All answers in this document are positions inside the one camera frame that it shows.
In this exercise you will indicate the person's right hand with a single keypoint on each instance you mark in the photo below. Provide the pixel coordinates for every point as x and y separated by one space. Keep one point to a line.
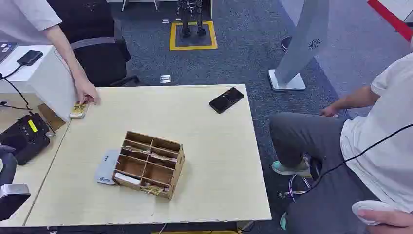
329 111

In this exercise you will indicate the person's left hand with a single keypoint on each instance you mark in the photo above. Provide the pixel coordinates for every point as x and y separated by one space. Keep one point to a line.
390 223
87 93

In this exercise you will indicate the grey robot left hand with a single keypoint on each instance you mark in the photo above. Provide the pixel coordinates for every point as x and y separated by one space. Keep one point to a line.
8 164

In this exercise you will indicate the stack of yellow cards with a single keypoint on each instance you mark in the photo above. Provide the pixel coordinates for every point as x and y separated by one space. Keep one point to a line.
79 110

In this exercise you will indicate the white rounded device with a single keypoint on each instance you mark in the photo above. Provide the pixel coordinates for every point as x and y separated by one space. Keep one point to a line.
377 205

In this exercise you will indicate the black device with yellow label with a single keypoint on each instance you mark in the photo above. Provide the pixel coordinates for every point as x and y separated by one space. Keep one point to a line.
25 139

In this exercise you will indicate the black office chair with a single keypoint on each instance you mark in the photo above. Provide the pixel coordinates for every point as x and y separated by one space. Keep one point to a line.
96 58

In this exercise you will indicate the white side cabinet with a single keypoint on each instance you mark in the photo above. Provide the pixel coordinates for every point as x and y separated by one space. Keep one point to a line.
48 80

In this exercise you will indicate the person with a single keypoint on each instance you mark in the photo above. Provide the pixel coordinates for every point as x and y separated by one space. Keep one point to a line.
387 145
19 16

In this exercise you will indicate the teal shoe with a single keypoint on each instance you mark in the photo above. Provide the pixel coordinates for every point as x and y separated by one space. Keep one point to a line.
283 221
290 168

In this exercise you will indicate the grey kiosk stand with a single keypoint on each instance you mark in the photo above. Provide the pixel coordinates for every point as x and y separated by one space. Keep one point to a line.
303 38

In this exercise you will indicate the large silver floor outlet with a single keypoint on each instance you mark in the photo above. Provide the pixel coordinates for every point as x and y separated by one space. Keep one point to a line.
165 78

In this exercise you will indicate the grey laptop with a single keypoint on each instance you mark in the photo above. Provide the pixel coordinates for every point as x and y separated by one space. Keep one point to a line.
5 50

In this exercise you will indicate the white card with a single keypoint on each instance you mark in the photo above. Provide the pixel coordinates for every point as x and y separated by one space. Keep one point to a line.
127 178

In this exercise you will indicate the white table leg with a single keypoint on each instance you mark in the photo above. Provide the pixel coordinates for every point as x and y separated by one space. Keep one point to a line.
156 4
124 5

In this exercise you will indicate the black smartphone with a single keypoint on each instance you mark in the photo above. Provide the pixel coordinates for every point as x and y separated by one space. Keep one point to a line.
226 100

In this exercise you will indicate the small silver floor outlet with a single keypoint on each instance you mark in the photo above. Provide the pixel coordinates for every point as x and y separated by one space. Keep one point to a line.
165 21

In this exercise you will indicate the red barrier belt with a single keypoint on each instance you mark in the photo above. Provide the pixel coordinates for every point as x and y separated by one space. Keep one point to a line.
390 19

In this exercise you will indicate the wooden compartment card box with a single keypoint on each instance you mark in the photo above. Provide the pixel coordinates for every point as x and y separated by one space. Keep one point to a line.
176 168

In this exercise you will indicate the yellow floor tape square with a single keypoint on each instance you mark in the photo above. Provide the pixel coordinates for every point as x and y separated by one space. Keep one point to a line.
193 47

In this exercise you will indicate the yellow patterned card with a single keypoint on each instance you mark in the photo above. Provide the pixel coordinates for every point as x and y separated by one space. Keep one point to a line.
151 190

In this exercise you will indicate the silver humanoid robot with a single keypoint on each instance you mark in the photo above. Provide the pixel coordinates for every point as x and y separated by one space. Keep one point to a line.
192 16

